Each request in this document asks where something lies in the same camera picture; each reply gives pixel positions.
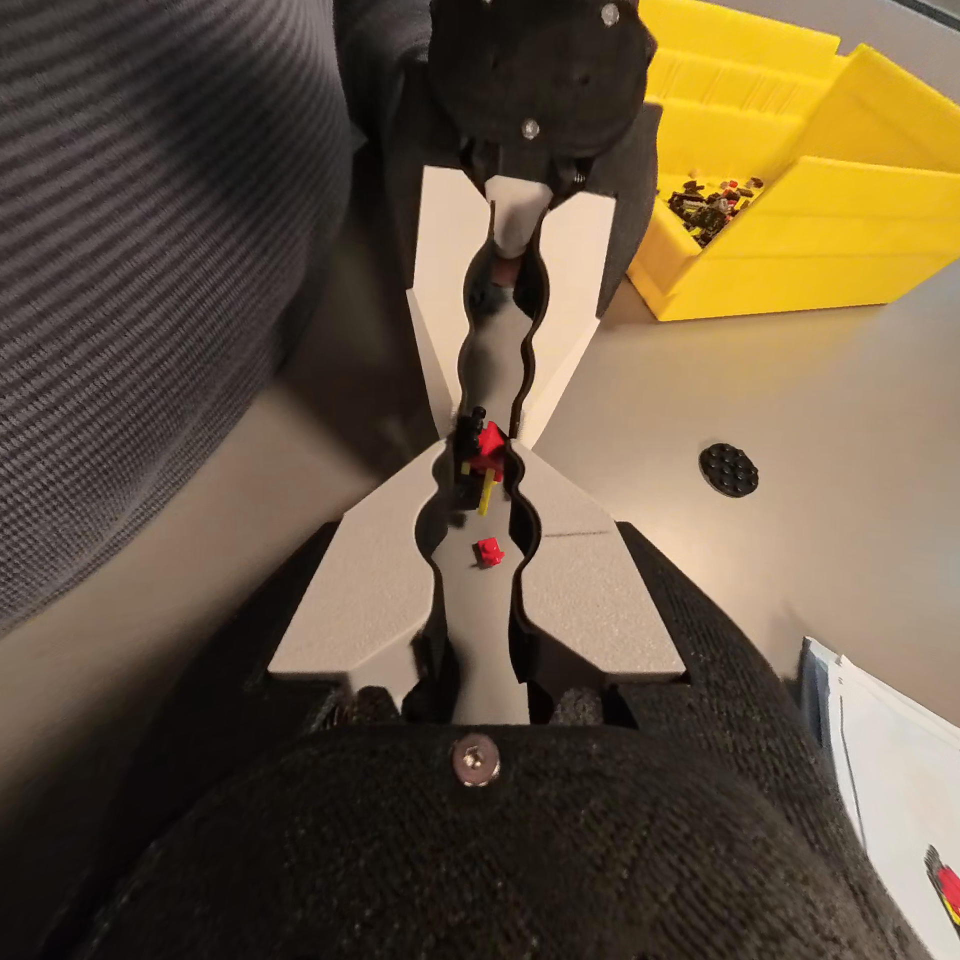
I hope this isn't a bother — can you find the yellow plastic bin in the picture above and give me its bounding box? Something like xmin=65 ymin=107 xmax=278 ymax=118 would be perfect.
xmin=626 ymin=0 xmax=960 ymax=324

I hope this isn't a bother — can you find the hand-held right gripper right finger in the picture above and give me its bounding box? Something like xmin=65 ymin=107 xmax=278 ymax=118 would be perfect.
xmin=504 ymin=439 xmax=687 ymax=685

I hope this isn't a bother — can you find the red yellow lego model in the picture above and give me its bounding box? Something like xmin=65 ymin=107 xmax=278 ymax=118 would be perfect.
xmin=450 ymin=405 xmax=513 ymax=519

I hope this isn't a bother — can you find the pile of loose lego pieces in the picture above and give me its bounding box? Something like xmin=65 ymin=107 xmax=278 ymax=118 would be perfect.
xmin=666 ymin=169 xmax=767 ymax=250

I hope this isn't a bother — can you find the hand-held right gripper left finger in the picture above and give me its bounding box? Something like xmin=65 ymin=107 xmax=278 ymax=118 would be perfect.
xmin=266 ymin=438 xmax=455 ymax=693

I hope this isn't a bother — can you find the person's grey sweater torso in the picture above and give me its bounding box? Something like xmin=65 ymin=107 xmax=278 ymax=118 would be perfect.
xmin=0 ymin=0 xmax=358 ymax=636

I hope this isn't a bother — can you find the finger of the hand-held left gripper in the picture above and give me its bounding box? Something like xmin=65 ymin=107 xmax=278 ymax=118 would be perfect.
xmin=510 ymin=189 xmax=620 ymax=445
xmin=406 ymin=165 xmax=496 ymax=444

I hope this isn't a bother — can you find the open instruction booklet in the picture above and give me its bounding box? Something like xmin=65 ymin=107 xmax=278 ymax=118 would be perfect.
xmin=797 ymin=636 xmax=960 ymax=960

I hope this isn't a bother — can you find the round black lego plate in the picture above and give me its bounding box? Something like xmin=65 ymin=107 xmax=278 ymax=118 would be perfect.
xmin=698 ymin=441 xmax=761 ymax=500

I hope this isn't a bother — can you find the person's left forearm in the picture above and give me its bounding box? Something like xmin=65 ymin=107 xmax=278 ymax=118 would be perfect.
xmin=333 ymin=0 xmax=435 ymax=155

